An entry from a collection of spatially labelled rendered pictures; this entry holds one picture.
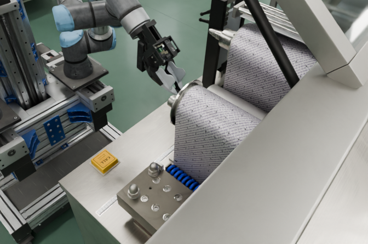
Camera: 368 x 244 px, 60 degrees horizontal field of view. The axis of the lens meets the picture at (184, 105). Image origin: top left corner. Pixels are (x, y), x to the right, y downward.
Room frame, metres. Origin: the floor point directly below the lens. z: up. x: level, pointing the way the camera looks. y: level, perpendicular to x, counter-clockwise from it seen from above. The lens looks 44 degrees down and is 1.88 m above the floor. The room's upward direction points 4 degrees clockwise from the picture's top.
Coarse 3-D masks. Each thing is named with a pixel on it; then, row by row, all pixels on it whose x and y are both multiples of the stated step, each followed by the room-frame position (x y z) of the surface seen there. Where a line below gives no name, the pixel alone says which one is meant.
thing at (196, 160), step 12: (180, 132) 0.60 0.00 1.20; (180, 144) 0.60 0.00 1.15; (192, 144) 0.58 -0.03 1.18; (180, 156) 0.60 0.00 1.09; (192, 156) 0.57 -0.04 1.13; (204, 156) 0.55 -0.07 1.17; (216, 156) 0.53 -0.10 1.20; (180, 168) 0.60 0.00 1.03; (192, 168) 0.57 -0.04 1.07; (204, 168) 0.54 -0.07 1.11
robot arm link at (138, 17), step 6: (132, 12) 0.77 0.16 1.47; (138, 12) 0.78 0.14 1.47; (144, 12) 0.79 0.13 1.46; (126, 18) 0.77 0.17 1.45; (132, 18) 0.76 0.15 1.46; (138, 18) 0.77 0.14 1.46; (144, 18) 0.77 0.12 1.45; (126, 24) 0.76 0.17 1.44; (132, 24) 0.76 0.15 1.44; (138, 24) 0.75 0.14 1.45; (126, 30) 0.76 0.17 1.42; (132, 30) 0.75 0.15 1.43
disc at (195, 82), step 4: (196, 80) 0.70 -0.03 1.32; (188, 84) 0.67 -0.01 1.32; (192, 84) 0.68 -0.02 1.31; (196, 84) 0.70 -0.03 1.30; (200, 84) 0.71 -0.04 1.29; (184, 88) 0.65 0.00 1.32; (188, 88) 0.67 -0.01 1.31; (180, 92) 0.64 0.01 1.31; (184, 92) 0.65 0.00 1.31; (180, 96) 0.64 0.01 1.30; (176, 100) 0.63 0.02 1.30; (172, 104) 0.62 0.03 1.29; (176, 104) 0.63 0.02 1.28; (172, 108) 0.62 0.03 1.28; (172, 112) 0.62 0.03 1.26; (172, 116) 0.62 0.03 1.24; (172, 120) 0.62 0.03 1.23
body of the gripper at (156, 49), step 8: (144, 24) 0.75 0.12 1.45; (152, 24) 0.76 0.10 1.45; (136, 32) 0.75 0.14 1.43; (144, 32) 0.75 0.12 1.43; (152, 32) 0.75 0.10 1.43; (144, 40) 0.75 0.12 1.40; (152, 40) 0.73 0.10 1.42; (160, 40) 0.73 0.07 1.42; (168, 40) 0.75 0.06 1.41; (152, 48) 0.70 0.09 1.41; (160, 48) 0.72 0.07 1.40; (168, 48) 0.73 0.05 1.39; (144, 56) 0.73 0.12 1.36; (152, 56) 0.72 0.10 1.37; (160, 56) 0.69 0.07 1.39; (168, 56) 0.71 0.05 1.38; (152, 64) 0.71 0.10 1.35; (160, 64) 0.70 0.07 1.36
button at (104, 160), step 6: (96, 156) 0.70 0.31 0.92; (102, 156) 0.70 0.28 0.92; (108, 156) 0.70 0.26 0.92; (114, 156) 0.70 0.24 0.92; (96, 162) 0.67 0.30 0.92; (102, 162) 0.67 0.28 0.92; (108, 162) 0.67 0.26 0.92; (114, 162) 0.68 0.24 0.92; (102, 168) 0.65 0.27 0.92; (108, 168) 0.66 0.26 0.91
